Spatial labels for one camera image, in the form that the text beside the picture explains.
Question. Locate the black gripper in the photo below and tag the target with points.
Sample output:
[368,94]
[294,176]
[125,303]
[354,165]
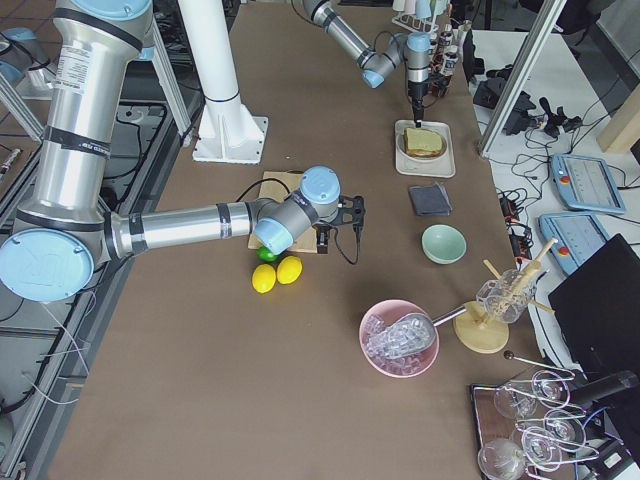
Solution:
[324,231]
[415,91]

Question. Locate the bread slice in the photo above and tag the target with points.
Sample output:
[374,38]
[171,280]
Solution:
[424,140]
[419,153]

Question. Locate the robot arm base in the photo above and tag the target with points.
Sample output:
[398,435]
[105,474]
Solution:
[25,64]

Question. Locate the cream rabbit tray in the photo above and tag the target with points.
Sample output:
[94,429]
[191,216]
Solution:
[442,166]

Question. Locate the black glass rack tray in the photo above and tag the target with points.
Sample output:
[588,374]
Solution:
[528,427]

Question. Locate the yellow lemon upper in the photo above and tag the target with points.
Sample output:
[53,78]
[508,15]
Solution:
[289,270]

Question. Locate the yellow lemon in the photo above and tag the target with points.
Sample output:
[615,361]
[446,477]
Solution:
[264,278]
[289,270]

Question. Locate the green lime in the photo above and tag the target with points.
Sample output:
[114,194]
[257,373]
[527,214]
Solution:
[265,255]

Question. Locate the tea bottle lower right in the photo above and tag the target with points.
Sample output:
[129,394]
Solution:
[450,59]

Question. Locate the tea bottle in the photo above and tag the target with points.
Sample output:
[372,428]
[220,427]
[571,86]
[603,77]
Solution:
[445,40]
[450,59]

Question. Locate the tea bottle lower left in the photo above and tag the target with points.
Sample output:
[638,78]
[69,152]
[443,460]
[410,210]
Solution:
[445,40]

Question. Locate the wooden cutting board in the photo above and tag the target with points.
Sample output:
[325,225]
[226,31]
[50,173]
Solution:
[307,242]

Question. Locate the yellow lemon lower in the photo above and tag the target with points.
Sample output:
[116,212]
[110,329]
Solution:
[264,278]

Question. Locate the white rack with cups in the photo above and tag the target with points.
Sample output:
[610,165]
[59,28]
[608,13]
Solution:
[418,15]

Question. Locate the grey folded cloth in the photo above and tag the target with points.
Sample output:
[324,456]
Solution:
[430,200]

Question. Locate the green ceramic bowl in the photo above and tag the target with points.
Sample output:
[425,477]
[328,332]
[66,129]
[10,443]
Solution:
[443,244]

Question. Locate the pink bowl of ice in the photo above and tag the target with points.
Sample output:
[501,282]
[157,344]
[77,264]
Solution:
[410,366]

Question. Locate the wooden cup stand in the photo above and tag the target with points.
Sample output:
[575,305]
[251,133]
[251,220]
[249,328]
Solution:
[482,333]

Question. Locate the blue teach pendant upper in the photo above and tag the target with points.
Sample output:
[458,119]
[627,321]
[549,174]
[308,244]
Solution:
[586,183]

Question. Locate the blue teach pendant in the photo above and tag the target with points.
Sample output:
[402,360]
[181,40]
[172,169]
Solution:
[579,235]
[586,183]

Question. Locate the clear glass mug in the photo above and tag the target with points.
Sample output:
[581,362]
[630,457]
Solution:
[506,298]

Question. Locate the blue teach pendant lower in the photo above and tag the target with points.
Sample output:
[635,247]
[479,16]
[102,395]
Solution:
[579,235]

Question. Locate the black laptop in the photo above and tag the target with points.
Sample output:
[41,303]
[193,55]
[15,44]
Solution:
[597,308]

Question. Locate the copper wire bottle rack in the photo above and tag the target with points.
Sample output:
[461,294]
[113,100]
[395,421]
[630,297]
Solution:
[439,73]

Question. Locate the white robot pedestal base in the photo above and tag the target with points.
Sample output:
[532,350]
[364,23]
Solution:
[228,133]

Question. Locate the aluminium frame post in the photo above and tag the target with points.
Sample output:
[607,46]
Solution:
[566,14]

